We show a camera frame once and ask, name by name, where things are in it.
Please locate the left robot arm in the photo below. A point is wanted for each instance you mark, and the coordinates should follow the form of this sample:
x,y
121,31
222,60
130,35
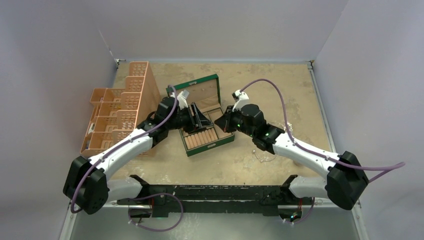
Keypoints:
x,y
86,184

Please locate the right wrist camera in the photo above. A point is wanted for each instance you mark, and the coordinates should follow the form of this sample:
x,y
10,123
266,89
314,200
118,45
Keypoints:
x,y
241,99

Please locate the orange plastic tiered organizer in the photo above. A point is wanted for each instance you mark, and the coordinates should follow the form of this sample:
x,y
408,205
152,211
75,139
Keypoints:
x,y
117,111

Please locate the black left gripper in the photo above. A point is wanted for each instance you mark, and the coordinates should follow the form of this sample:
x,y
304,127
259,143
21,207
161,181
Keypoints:
x,y
197,118

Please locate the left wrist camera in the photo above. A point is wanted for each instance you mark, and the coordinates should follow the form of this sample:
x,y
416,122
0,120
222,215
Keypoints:
x,y
181,98

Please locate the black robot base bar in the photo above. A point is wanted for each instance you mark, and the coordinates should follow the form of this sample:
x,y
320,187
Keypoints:
x,y
267,200

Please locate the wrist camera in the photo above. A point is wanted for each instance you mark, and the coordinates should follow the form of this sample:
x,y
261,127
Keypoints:
x,y
181,98
241,99

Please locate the green jewelry box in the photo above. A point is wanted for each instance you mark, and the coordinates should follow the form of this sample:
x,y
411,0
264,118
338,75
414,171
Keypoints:
x,y
205,93

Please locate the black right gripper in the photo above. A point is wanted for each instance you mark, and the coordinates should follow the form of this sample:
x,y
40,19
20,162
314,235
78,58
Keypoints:
x,y
225,122

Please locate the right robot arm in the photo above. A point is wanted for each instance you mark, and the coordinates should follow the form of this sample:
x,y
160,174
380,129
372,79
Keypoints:
x,y
340,177

